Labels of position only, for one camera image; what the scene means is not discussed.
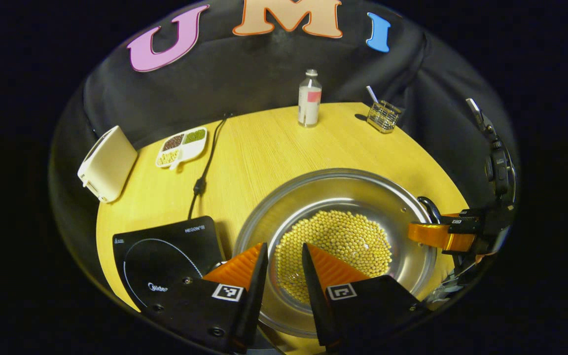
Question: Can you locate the clear bottle with pink label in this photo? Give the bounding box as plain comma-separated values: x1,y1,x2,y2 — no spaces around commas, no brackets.
297,69,322,128

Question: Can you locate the white divided bean dish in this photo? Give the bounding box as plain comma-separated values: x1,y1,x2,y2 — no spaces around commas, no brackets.
155,127,208,171

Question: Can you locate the stainless steel pot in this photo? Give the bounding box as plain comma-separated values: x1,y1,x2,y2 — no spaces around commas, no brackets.
232,168,445,339

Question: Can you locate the black power cable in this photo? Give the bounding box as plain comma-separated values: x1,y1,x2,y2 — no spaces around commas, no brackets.
187,112,233,220

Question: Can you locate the pale paper clutter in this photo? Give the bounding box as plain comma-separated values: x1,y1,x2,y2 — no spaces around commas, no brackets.
427,261,472,304

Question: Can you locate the black induction cooktop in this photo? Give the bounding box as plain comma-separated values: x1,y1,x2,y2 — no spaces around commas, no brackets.
112,215,225,311

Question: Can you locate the white toaster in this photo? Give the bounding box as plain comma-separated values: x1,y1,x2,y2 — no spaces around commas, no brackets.
77,125,139,204

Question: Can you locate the pile of yellow soybeans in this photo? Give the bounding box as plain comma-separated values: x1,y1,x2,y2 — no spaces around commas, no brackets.
274,210,393,305

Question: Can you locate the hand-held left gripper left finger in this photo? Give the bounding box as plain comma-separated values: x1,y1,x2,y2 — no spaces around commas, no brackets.
139,242,269,355

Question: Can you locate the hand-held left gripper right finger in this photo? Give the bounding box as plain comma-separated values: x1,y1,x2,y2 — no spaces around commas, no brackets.
302,242,430,348

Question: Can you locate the wire mesh holder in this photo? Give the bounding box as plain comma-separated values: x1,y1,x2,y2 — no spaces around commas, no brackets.
366,100,403,134

